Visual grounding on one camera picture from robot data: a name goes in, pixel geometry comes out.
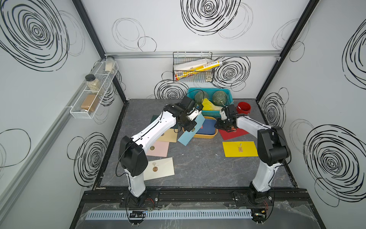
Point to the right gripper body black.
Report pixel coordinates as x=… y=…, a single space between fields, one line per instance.
x=222 y=124

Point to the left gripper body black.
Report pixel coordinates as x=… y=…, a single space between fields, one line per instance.
x=188 y=124

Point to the navy blue envelope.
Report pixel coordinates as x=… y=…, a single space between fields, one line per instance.
x=208 y=127

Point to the yellow envelope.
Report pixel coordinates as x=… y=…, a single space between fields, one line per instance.
x=240 y=149

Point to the light blue envelope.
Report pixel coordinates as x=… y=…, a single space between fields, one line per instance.
x=187 y=136

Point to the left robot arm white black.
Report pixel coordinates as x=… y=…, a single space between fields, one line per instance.
x=132 y=152

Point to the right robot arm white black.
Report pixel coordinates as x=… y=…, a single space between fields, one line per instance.
x=272 y=149

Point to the yellow white box in basket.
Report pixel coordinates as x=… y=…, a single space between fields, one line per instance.
x=197 y=67

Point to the red envelope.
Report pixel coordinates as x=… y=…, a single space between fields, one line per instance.
x=230 y=135

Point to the teal plastic basket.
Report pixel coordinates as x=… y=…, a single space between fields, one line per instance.
x=210 y=91

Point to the red cup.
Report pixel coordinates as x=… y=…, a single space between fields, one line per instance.
x=243 y=108

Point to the left green melon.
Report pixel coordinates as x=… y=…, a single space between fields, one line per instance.
x=200 y=96

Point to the green melon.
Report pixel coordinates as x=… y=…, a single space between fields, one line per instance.
x=200 y=96
x=220 y=98

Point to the dark green envelope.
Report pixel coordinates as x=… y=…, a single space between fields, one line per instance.
x=154 y=117

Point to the tan kraft envelope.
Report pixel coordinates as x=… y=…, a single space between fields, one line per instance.
x=169 y=136

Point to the yellow cabbage toy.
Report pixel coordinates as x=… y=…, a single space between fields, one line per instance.
x=209 y=106

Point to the right green melon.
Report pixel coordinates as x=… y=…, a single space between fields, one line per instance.
x=220 y=98

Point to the pink envelope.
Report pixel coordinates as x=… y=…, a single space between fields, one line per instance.
x=158 y=149

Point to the cream white envelope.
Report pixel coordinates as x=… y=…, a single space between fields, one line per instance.
x=159 y=168

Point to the clear jar far shelf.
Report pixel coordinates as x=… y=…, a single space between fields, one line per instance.
x=109 y=63

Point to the jar with black lid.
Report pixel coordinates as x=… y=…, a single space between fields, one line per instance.
x=93 y=83

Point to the black wire wall basket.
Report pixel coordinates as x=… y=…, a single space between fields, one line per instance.
x=184 y=57

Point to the white wire wall shelf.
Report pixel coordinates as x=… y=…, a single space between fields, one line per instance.
x=107 y=94

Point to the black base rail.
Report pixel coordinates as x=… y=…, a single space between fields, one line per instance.
x=156 y=197

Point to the white slotted cable duct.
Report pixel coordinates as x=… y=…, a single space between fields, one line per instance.
x=168 y=214

